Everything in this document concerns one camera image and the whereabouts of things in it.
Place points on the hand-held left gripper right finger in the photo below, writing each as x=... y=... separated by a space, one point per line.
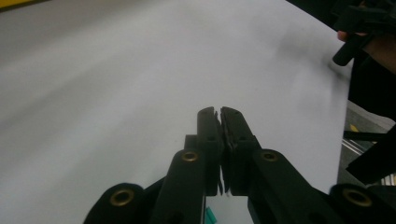
x=241 y=146

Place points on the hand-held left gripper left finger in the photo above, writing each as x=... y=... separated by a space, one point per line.
x=205 y=146

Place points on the teal binder clip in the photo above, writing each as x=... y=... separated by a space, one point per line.
x=210 y=216

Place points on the white table cover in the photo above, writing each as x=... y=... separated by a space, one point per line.
x=124 y=93

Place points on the yellow black organizer case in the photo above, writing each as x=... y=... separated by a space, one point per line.
x=15 y=3

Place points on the aluminium floor rail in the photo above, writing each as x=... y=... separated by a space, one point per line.
x=358 y=147

